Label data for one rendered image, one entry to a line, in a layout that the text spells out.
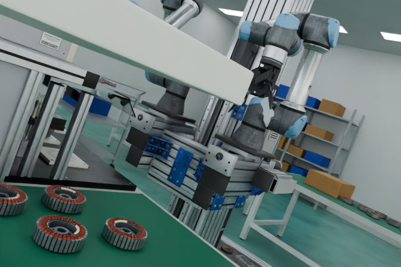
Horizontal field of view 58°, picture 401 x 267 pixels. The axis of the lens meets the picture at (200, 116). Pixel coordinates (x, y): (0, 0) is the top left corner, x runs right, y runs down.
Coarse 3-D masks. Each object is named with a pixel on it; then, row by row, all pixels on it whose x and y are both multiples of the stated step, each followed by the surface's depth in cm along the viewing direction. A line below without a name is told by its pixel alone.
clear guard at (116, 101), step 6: (96, 90) 119; (102, 90) 121; (108, 90) 131; (102, 96) 147; (108, 96) 141; (114, 96) 137; (120, 96) 126; (108, 102) 145; (114, 102) 140; (120, 102) 136; (126, 102) 131; (120, 108) 139; (126, 108) 135; (132, 108) 131; (132, 114) 133
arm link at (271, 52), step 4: (264, 48) 114; (268, 48) 112; (272, 48) 112; (276, 48) 111; (280, 48) 111; (264, 52) 113; (268, 52) 112; (272, 52) 111; (276, 52) 111; (280, 52) 111; (284, 52) 112; (264, 56) 113; (268, 56) 112; (272, 56) 111; (276, 56) 111; (280, 56) 112; (284, 56) 112; (272, 60) 112; (276, 60) 112; (280, 60) 112; (284, 60) 113
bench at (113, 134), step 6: (132, 102) 511; (138, 102) 549; (138, 108) 496; (144, 108) 488; (120, 114) 527; (120, 120) 530; (114, 132) 529; (120, 138) 515; (126, 138) 548; (108, 144) 529; (126, 144) 503; (252, 198) 449; (246, 204) 450; (246, 210) 448
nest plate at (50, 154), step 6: (42, 150) 128; (48, 150) 131; (54, 150) 134; (42, 156) 124; (48, 156) 125; (54, 156) 127; (72, 156) 135; (48, 162) 121; (54, 162) 122; (72, 162) 128; (78, 162) 131; (84, 162) 134
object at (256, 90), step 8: (264, 64) 115; (272, 64) 112; (280, 64) 113; (272, 72) 115; (264, 80) 112; (272, 80) 116; (248, 88) 115; (256, 88) 113; (264, 88) 112; (272, 88) 114
